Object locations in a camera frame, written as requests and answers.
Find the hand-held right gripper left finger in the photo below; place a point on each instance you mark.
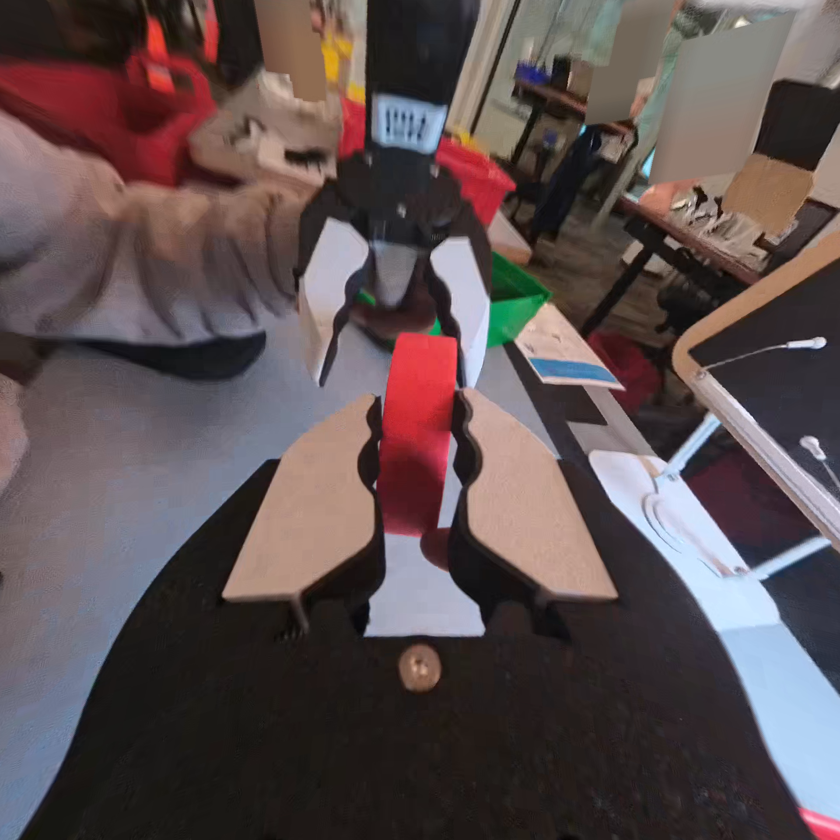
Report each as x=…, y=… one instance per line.
x=308, y=518

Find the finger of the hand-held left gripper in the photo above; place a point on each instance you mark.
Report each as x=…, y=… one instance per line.
x=466, y=289
x=325, y=275

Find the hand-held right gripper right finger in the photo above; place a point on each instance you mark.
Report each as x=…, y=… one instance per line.
x=525, y=518

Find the red tape roll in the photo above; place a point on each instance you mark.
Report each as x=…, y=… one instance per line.
x=420, y=420

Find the person's left forearm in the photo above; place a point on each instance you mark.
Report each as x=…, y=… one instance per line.
x=164, y=262

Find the black rectangular object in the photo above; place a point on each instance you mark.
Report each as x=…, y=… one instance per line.
x=794, y=124

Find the person's left hand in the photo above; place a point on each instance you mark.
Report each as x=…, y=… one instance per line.
x=394, y=321

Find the green plastic bin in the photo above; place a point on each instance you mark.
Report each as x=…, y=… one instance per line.
x=518, y=302

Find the yellow plastic bin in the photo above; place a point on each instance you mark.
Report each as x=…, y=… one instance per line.
x=338, y=59

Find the red plastic bin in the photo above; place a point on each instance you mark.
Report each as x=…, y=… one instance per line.
x=472, y=177
x=823, y=828

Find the printed instruction sheet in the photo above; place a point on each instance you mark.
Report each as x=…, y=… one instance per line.
x=564, y=358

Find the dark hanging jacket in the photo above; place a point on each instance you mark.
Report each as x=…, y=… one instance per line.
x=564, y=184

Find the wooden office desk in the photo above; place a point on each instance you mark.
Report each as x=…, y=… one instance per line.
x=558, y=98
x=689, y=249

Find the beige cardboard box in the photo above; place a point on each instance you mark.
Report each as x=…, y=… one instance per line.
x=275, y=131

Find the red plastic crate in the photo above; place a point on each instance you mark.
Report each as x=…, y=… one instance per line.
x=623, y=364

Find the black board with wooden edge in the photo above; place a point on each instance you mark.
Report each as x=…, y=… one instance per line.
x=787, y=394

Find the brown cardboard piece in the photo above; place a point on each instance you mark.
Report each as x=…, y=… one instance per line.
x=768, y=193

